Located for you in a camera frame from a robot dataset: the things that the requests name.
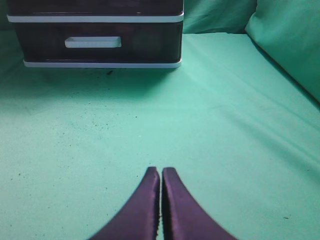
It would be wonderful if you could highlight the white frame drawer cabinet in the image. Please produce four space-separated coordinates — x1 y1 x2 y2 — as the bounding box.
7 5 184 69

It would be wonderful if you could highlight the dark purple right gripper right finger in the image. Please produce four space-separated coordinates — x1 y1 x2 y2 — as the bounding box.
161 167 236 240

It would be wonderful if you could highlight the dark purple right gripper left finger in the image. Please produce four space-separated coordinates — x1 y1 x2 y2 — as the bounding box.
91 166 160 240

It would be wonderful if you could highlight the dark translucent middle drawer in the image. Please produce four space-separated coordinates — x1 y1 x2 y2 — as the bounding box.
6 0 184 16

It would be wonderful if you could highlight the dark translucent bottom drawer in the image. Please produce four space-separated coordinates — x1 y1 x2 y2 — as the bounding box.
14 22 183 64

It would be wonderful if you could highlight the green cloth cover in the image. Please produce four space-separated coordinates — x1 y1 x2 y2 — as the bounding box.
0 0 320 240

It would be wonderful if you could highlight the dark translucent drawer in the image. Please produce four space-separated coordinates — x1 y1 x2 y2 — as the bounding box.
14 22 183 64
6 0 184 16

